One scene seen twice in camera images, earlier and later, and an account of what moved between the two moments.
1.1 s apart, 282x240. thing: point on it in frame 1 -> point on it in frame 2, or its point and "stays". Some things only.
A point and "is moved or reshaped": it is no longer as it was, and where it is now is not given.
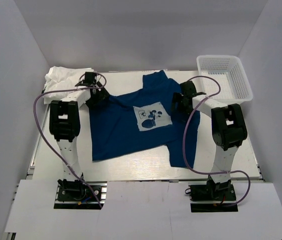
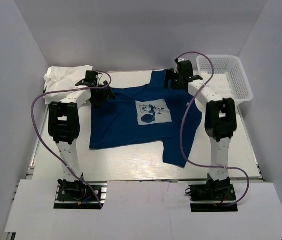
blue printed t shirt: x=142 y=120 is moved or reshaped
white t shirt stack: x=61 y=78 stays
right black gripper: x=177 y=98 -> x=169 y=75
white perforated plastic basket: x=228 y=70 stays
